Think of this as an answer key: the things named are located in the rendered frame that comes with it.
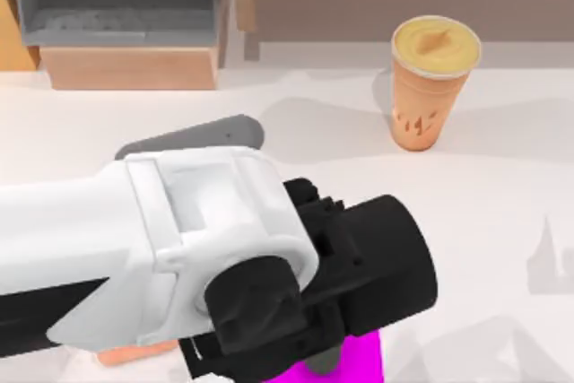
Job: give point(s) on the magenta flat square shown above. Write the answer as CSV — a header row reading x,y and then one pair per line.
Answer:
x,y
354,358

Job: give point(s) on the salmon-coloured box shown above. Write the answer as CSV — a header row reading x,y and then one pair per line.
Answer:
x,y
134,350

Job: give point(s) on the pale wooden drawer front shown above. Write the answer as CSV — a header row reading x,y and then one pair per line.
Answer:
x,y
130,67

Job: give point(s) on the orange cup with yellow cream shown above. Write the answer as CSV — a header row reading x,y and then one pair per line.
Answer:
x,y
426,87

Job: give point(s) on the grey pierced drawer inside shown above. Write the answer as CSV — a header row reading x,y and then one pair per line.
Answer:
x,y
116,2

